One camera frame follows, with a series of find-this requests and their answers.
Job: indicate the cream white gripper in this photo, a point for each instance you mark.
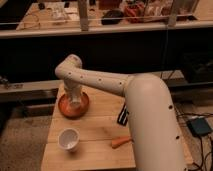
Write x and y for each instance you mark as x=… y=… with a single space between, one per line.
x=73 y=91

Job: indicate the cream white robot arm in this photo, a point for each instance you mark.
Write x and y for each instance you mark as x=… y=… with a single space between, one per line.
x=152 y=120

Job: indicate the white paper cup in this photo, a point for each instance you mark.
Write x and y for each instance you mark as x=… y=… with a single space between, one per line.
x=68 y=139

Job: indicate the black striped object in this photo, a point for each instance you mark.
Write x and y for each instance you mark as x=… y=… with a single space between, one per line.
x=123 y=116

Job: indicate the orange carrot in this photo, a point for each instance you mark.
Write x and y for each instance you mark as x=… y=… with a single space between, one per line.
x=117 y=142

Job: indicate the clear plastic bag on bench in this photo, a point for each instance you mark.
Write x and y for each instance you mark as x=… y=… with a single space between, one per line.
x=58 y=12

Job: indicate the black round object on bench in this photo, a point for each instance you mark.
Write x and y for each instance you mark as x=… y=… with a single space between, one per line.
x=112 y=17

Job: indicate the red orange clutter on bench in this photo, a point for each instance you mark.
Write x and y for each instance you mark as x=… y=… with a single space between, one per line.
x=134 y=12

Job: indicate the dark box on floor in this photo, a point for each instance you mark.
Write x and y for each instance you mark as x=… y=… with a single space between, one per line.
x=199 y=127

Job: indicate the wooden post left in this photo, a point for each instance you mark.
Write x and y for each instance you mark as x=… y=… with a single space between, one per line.
x=82 y=7

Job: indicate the wooden post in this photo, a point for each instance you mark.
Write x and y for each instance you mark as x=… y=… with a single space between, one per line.
x=82 y=7
x=174 y=12

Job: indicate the wooden post right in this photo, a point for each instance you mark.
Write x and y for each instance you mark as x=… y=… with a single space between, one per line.
x=174 y=12

